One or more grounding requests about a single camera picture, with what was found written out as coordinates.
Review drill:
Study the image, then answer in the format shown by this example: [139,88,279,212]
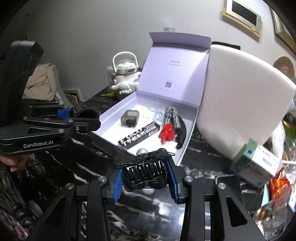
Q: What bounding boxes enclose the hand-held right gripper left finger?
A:
[25,168,125,241]

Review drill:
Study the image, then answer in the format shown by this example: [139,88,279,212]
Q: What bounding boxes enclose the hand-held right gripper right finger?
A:
[166,159,266,241]

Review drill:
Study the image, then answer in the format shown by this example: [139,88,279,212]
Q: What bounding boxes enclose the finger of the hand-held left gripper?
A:
[22,117,101,139]
[22,100,71,121]

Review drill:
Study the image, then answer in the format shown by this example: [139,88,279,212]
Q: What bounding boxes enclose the black bow clip with pearl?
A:
[112,147,176,194]

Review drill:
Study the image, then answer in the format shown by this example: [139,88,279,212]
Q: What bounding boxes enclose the dark grey cube box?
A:
[121,110,139,128]

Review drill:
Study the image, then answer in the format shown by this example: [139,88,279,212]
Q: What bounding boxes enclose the black long box white print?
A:
[118,122,160,148]

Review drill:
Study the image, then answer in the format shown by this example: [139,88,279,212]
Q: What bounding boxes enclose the red bow clip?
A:
[159,124,176,142]

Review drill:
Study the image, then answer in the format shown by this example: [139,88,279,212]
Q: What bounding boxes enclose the clear plastic hair clip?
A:
[143,107,165,121]

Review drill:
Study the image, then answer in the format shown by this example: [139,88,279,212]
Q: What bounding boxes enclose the black claw clip checkered fabric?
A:
[163,106,188,150]

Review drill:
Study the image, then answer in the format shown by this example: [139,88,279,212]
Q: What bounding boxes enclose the lavender gift box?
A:
[90,32,212,166]

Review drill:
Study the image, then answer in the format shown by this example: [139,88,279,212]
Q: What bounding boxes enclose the person's left hand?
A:
[0,153,26,173]

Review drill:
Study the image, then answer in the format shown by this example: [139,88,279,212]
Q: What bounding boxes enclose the beige cloth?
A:
[24,63,58,100]

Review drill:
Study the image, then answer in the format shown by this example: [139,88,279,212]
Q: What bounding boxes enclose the white bag with red print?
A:
[106,66,116,90]

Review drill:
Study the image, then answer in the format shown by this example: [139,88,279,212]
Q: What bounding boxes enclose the cream kettle with dog figure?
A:
[111,51,142,100]

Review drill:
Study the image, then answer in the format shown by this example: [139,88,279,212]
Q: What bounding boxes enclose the green and white medicine box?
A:
[229,138,283,189]

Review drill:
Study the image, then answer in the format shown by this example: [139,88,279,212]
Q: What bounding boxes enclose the clear glass cup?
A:
[253,199,294,234]

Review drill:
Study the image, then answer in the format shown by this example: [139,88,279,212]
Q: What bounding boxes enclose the red packet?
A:
[268,173,292,201]

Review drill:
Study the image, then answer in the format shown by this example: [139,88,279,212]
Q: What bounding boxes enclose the dark floral cloth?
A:
[0,167,31,241]

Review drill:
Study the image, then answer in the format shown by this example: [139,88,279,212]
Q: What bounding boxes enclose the white foam block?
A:
[196,44,296,160]

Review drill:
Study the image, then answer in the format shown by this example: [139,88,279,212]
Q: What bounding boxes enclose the round woven coaster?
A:
[272,56,296,77]

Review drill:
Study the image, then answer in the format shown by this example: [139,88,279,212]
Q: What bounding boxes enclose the framed picture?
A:
[269,7,296,48]

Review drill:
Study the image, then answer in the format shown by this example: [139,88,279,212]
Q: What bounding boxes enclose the cream framed black panel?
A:
[222,0,264,38]

